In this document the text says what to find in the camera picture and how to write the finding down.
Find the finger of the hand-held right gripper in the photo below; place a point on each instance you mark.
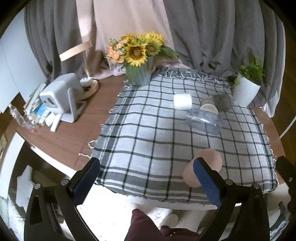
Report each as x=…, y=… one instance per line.
x=286, y=170

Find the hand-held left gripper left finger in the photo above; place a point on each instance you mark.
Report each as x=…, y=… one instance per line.
x=86, y=183

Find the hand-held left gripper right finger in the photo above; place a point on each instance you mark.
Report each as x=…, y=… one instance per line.
x=208, y=183

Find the pink cup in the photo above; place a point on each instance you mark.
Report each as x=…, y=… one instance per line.
x=211, y=157

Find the clear plastic cup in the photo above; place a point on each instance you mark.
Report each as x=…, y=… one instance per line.
x=203, y=121

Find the patterned paper cup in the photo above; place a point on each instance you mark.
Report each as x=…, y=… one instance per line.
x=208, y=105

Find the grey cup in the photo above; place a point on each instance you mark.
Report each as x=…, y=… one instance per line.
x=222, y=102

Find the white cup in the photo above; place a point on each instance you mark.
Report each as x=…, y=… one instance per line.
x=182, y=101

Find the white fluffy rug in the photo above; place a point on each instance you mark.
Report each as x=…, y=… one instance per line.
x=111, y=220

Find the white slipper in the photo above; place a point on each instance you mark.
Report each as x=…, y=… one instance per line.
x=170, y=220

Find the checked grey white cloth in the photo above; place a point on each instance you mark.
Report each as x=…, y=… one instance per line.
x=143, y=143

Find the person's leg in maroon trousers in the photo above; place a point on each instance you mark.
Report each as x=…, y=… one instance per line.
x=148, y=229

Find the stack of books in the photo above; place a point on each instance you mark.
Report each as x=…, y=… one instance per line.
x=40, y=111

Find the white plant pot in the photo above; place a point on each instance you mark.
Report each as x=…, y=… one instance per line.
x=245, y=91

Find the clear plastic bottle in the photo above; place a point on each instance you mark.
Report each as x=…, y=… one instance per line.
x=22, y=119

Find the white box device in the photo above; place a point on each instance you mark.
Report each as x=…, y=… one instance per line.
x=59, y=95

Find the beige desk lamp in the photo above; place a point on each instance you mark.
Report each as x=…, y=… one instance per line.
x=89, y=87

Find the green potted plant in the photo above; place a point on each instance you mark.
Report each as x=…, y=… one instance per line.
x=253, y=70

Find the ribbed pale green vase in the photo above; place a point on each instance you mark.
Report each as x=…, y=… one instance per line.
x=140, y=75

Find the sunflower bouquet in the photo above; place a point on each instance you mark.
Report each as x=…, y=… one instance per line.
x=136, y=51

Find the grey curtain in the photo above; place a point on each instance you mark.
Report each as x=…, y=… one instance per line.
x=55, y=39
x=219, y=34

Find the pink curtain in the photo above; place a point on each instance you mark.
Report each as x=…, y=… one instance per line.
x=124, y=18

